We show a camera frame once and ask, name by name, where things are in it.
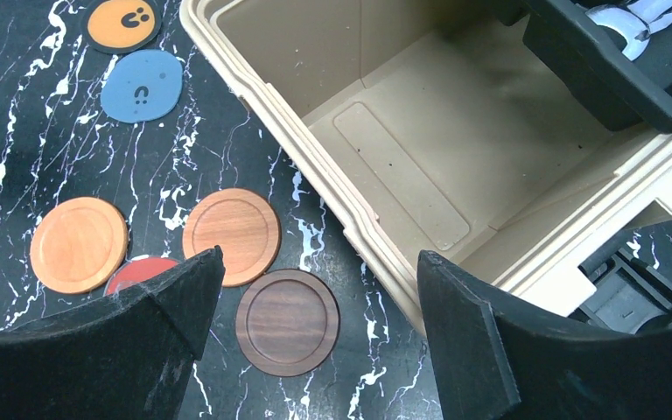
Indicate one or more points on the red coaster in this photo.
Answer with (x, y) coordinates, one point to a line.
(138, 270)

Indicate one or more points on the blue grey coaster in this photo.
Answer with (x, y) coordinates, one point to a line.
(143, 86)

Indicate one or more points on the silver wrench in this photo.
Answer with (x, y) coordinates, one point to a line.
(634, 21)

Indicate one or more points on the orange smiley coaster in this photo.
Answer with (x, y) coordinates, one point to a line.
(121, 26)

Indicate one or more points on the tan plastic toolbox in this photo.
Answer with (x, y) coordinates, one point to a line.
(426, 125)

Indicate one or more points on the orange wooden coaster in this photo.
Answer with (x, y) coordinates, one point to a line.
(79, 245)

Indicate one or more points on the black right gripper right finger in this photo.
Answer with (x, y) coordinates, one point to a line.
(497, 356)

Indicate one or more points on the dark walnut coaster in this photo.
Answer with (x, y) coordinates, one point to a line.
(287, 322)

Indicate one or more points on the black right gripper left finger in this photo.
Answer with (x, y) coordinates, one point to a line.
(128, 355)

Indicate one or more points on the black toolbox tray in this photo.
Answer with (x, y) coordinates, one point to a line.
(587, 58)

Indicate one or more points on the light wooden coaster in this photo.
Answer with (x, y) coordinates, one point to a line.
(243, 224)

